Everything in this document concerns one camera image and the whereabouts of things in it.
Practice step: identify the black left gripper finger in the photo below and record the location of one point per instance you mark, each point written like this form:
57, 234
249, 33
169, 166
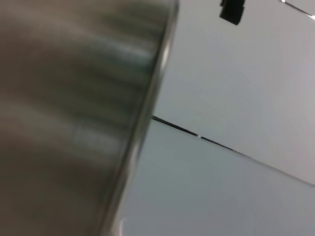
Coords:
232, 11

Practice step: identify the stainless steel mixing bowl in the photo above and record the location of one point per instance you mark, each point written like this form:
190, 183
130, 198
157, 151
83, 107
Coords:
73, 110

